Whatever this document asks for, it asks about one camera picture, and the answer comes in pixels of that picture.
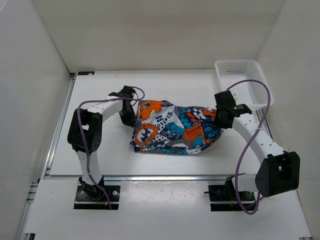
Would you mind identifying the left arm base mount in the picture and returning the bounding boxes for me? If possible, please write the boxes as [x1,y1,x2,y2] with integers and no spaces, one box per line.
[73,177,121,210]

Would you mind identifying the front aluminium rail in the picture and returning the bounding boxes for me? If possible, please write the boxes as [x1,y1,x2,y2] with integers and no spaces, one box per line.
[104,174,229,182]

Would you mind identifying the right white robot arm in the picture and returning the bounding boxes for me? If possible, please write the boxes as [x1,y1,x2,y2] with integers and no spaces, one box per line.
[214,90,300,200]

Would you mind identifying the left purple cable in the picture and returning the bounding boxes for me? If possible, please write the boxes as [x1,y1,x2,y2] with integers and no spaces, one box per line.
[77,86,146,210]

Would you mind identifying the small black label sticker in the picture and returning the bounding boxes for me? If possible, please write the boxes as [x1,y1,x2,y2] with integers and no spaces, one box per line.
[77,71,95,76]

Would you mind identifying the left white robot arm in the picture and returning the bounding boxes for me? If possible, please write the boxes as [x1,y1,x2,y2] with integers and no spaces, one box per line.
[67,85,142,201]

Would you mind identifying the right aluminium rail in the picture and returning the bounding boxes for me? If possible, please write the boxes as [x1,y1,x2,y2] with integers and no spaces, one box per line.
[255,109,273,139]

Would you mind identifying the colourful patterned shorts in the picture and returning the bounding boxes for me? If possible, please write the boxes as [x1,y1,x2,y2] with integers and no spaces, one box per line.
[130,100,224,155]

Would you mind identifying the white plastic basket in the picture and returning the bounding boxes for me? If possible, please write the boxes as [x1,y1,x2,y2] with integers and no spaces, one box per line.
[214,59,274,111]

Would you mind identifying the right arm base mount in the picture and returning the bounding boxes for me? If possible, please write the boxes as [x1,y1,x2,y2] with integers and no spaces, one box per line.
[204,185,256,212]

